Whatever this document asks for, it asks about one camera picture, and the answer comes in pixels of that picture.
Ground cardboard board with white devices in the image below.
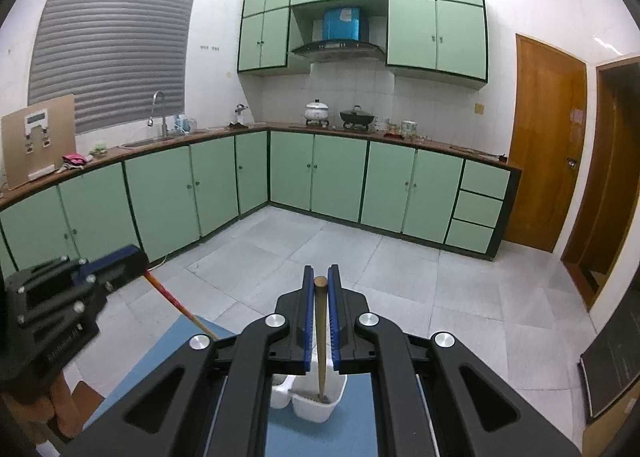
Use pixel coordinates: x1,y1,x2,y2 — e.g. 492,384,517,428
1,94,77,191

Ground white cooking pot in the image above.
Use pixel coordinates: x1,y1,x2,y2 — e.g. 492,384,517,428
304,98,331,122

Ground black wok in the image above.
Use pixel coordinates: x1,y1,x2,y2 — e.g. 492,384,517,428
339,105,375,126

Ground green lower kitchen cabinets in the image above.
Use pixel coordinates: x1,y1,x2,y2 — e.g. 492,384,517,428
0,121,522,283

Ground grey window blind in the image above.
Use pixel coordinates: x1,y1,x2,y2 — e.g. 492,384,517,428
27,0,198,135

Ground closed wooden door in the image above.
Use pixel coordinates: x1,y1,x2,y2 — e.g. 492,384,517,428
502,33,589,254

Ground open wooden door frame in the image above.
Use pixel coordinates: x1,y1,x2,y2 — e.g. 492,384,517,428
560,53,640,313

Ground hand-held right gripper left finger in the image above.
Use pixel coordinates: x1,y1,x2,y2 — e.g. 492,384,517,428
60,264,316,457

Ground cardboard box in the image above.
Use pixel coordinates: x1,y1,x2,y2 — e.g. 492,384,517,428
582,394,640,457

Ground green upper wall cabinets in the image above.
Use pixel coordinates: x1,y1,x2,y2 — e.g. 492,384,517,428
237,0,489,90

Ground white utensil holder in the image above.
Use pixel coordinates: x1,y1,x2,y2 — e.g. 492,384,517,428
270,344,348,424

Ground steel kitchen faucet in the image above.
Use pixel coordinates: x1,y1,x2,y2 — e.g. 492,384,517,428
147,91,169,138

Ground red and yellow chopstick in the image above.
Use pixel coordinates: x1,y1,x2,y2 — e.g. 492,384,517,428
144,271,220,339

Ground blue wrapped hood chimney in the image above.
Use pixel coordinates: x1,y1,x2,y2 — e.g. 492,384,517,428
322,7,362,42

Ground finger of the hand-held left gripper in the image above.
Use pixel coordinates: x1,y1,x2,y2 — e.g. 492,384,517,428
4,246,149,329

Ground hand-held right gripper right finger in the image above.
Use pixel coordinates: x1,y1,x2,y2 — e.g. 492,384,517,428
327,264,583,457

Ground person's left hand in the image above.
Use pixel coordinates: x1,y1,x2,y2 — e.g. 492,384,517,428
7,372,77,444

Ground blue table mat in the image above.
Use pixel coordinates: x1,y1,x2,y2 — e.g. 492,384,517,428
82,312,441,457

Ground steel sink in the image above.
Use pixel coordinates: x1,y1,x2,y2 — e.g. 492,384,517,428
121,136,177,148

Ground black framed board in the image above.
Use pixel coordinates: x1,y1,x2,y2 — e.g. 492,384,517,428
578,308,640,420

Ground wooden chopstick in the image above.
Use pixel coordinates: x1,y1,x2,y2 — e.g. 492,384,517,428
313,276,329,403

